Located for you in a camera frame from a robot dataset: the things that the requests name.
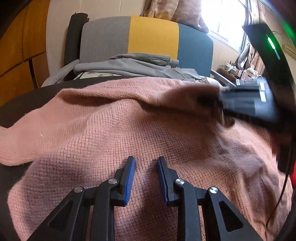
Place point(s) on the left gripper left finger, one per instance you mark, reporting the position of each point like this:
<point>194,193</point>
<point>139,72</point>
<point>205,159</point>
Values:
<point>88,214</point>

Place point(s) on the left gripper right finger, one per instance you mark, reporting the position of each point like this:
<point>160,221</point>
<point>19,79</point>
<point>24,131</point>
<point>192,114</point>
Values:
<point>203,214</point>

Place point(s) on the pink knit sweater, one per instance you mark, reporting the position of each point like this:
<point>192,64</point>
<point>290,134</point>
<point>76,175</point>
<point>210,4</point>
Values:
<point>82,136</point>

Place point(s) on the wooden side desk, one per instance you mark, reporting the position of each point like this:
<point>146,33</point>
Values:
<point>245,78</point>

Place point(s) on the grey yellow blue chair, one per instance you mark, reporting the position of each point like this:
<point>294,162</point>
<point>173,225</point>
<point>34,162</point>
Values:
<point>104,38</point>

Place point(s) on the beige patterned curtain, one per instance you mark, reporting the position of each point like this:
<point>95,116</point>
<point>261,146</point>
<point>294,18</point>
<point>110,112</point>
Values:
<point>186,12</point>

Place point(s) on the grey garment on chair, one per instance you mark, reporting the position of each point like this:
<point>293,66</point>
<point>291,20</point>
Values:
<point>141,64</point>

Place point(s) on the wooden wardrobe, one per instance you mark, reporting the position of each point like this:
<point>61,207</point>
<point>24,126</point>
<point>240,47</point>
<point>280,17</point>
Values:
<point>24,65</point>

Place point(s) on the black rolled mat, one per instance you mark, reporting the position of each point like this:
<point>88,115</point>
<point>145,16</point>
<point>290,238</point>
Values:
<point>73,37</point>

